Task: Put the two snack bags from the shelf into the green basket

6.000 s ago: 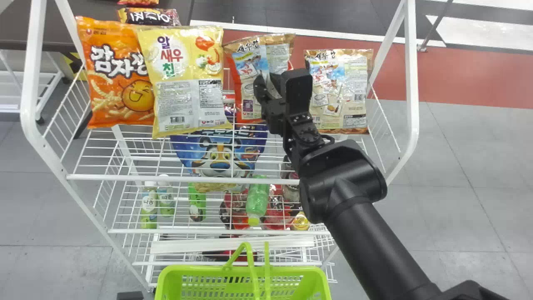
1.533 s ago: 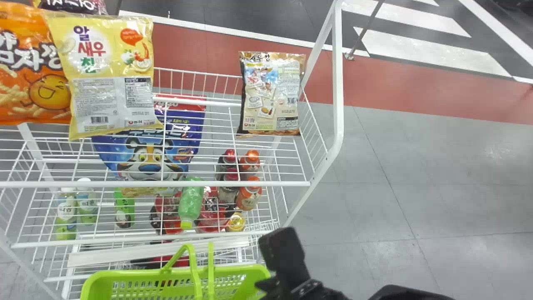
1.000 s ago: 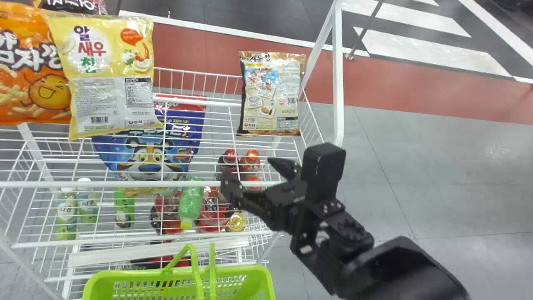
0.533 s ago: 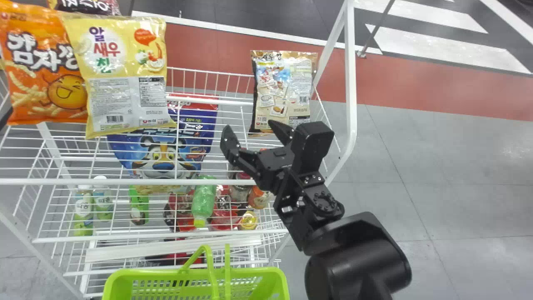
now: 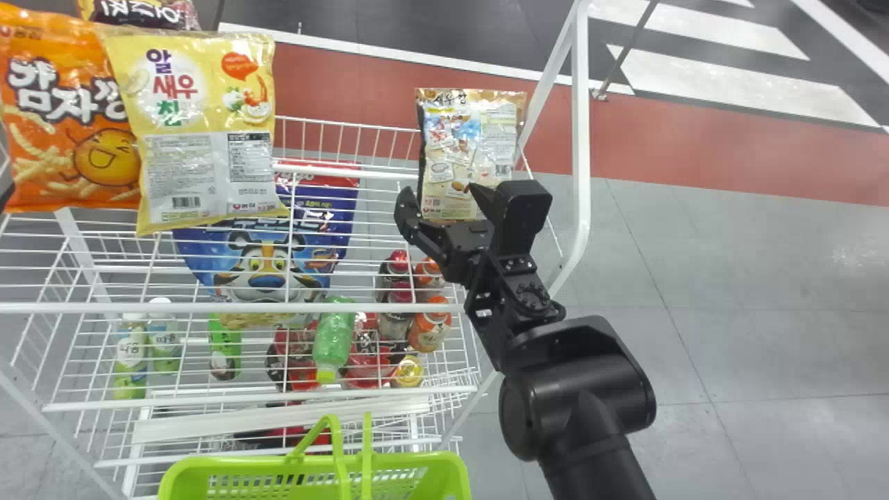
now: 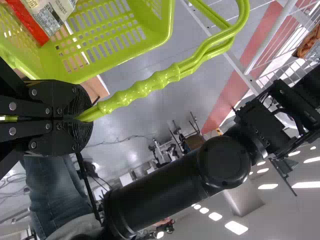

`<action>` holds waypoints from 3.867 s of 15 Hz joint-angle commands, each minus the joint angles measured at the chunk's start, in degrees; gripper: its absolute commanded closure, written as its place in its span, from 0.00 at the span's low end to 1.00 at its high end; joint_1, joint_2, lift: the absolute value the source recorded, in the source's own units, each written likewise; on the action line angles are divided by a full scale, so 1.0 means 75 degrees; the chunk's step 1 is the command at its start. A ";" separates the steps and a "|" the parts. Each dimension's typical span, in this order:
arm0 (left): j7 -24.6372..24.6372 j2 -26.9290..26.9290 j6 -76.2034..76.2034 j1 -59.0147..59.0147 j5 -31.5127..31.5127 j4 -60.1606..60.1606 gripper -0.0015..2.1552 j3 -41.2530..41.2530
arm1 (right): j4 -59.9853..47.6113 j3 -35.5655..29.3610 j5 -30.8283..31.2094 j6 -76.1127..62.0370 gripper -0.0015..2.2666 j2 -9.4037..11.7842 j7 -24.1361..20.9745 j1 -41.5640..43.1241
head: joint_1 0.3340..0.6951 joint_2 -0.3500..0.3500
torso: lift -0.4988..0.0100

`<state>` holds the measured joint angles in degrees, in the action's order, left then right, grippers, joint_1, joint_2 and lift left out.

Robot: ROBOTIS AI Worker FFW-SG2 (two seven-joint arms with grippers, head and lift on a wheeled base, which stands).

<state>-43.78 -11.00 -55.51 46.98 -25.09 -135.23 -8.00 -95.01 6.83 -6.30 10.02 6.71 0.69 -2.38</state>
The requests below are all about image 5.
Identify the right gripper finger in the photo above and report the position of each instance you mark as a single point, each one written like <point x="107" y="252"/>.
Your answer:
<point x="407" y="208"/>
<point x="486" y="201"/>

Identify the gold snack packet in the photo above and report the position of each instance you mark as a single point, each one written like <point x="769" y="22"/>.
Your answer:
<point x="465" y="142"/>

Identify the orange snack packet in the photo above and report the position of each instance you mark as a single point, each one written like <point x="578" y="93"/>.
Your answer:
<point x="55" y="111"/>

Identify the green drink carton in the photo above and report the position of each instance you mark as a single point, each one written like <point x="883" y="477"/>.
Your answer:
<point x="224" y="347"/>

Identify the orange bottle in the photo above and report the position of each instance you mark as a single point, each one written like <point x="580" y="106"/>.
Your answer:
<point x="428" y="274"/>
<point x="430" y="326"/>

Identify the yellow snack packet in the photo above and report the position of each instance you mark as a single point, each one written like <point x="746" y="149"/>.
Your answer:
<point x="201" y="125"/>

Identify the yellow can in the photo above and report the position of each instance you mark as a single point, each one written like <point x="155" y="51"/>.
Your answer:
<point x="408" y="373"/>

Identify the red cap bottle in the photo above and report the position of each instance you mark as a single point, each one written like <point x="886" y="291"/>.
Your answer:
<point x="397" y="312"/>
<point x="396" y="267"/>

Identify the blue cereal bag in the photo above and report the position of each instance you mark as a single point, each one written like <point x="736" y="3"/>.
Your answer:
<point x="271" y="257"/>

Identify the green basket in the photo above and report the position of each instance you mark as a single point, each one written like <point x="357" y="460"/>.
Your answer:
<point x="312" y="479"/>

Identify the red noodle cup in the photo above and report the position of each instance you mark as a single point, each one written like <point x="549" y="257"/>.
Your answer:
<point x="295" y="361"/>
<point x="368" y="364"/>

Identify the white green bottle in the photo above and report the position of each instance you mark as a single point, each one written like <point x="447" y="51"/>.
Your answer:
<point x="130" y="357"/>
<point x="164" y="340"/>

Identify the dark red snack packet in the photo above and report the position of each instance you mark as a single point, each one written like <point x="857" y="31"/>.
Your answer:
<point x="139" y="12"/>

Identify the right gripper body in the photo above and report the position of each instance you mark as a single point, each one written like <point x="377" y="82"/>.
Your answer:
<point x="455" y="244"/>

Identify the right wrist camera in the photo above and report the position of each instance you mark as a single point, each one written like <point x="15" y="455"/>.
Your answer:
<point x="525" y="212"/>

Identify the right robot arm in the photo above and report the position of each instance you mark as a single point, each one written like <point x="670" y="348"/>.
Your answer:
<point x="576" y="403"/>

